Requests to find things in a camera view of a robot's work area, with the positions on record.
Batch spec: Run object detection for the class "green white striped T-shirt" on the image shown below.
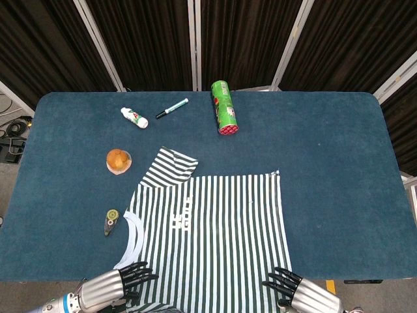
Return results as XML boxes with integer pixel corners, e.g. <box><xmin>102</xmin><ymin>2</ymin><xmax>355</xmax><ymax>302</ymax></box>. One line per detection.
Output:
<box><xmin>113</xmin><ymin>146</ymin><xmax>293</xmax><ymax>313</ymax></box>

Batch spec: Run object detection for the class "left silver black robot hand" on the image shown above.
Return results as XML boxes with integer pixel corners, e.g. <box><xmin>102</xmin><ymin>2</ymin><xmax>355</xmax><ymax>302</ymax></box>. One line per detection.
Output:
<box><xmin>79</xmin><ymin>260</ymin><xmax>160</xmax><ymax>311</ymax></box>

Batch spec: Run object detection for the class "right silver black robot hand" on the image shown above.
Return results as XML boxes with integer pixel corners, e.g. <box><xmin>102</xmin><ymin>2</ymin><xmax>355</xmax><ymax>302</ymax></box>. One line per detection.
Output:
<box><xmin>262</xmin><ymin>266</ymin><xmax>345</xmax><ymax>313</ymax></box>

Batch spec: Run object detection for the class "black floor box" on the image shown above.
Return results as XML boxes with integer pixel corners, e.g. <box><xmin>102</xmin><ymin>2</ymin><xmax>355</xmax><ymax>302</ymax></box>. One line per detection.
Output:
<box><xmin>0</xmin><ymin>136</ymin><xmax>27</xmax><ymax>162</ymax></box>

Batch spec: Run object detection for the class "correction tape dispenser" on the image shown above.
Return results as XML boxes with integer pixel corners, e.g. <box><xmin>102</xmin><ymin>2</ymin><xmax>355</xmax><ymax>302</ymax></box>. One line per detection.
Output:
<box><xmin>104</xmin><ymin>208</ymin><xmax>120</xmax><ymax>237</ymax></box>

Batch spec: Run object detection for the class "dark pleated partition panel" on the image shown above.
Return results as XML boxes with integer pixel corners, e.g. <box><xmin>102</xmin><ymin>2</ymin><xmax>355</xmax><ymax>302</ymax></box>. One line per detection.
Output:
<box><xmin>83</xmin><ymin>0</ymin><xmax>196</xmax><ymax>91</ymax></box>
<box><xmin>200</xmin><ymin>0</ymin><xmax>306</xmax><ymax>91</ymax></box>
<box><xmin>381</xmin><ymin>84</ymin><xmax>417</xmax><ymax>177</ymax></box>
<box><xmin>279</xmin><ymin>0</ymin><xmax>417</xmax><ymax>94</ymax></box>
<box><xmin>0</xmin><ymin>0</ymin><xmax>117</xmax><ymax>110</ymax></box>

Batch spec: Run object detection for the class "white green marker pen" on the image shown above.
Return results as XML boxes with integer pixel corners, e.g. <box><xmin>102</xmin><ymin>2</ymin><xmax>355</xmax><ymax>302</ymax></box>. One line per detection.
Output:
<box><xmin>155</xmin><ymin>97</ymin><xmax>190</xmax><ymax>119</ymax></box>

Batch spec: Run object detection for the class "white metal frame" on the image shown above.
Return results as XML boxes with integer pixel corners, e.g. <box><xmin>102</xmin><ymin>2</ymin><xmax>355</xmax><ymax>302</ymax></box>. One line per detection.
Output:
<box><xmin>402</xmin><ymin>175</ymin><xmax>417</xmax><ymax>203</ymax></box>

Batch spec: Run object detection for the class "small white glue bottle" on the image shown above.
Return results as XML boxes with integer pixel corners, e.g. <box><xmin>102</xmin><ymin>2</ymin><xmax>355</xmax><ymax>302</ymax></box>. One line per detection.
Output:
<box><xmin>120</xmin><ymin>106</ymin><xmax>149</xmax><ymax>129</ymax></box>

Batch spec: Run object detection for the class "black cable coil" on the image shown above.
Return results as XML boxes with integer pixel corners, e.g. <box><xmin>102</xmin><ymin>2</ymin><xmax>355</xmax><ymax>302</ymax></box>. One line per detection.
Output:
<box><xmin>5</xmin><ymin>119</ymin><xmax>30</xmax><ymax>136</ymax></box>

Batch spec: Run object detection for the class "green snack can red lid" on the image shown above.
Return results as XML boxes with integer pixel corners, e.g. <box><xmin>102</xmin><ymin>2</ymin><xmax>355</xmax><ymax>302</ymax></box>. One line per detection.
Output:
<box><xmin>210</xmin><ymin>80</ymin><xmax>239</xmax><ymax>136</ymax></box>

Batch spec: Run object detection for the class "white partition frame post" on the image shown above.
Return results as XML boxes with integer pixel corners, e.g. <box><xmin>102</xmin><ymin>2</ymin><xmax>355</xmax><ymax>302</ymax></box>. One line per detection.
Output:
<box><xmin>186</xmin><ymin>0</ymin><xmax>202</xmax><ymax>91</ymax></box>
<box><xmin>270</xmin><ymin>0</ymin><xmax>315</xmax><ymax>91</ymax></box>
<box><xmin>73</xmin><ymin>0</ymin><xmax>127</xmax><ymax>92</ymax></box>
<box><xmin>0</xmin><ymin>80</ymin><xmax>35</xmax><ymax>117</ymax></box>
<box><xmin>373</xmin><ymin>50</ymin><xmax>417</xmax><ymax>105</ymax></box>

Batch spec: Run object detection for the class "orange fruit jelly cup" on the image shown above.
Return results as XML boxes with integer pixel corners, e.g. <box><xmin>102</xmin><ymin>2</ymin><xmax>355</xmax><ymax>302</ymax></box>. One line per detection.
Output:
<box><xmin>106</xmin><ymin>148</ymin><xmax>133</xmax><ymax>175</ymax></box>

